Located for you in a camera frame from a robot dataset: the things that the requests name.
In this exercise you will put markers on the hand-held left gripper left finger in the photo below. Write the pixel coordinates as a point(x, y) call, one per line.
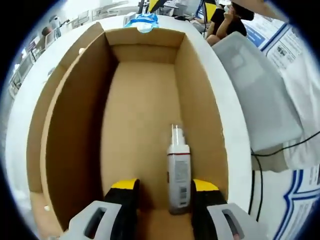
point(122, 212)

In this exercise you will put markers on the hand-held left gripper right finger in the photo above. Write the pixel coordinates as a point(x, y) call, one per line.
point(202, 215)

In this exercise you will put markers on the blue plastic soft bag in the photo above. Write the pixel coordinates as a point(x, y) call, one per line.
point(143, 20)

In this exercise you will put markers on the brown cardboard shoe box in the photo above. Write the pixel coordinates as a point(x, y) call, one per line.
point(145, 105)

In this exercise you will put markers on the white spray bottle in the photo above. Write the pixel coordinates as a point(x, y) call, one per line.
point(178, 170)

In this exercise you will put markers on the grey chair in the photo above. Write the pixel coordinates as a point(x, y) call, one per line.
point(255, 87)

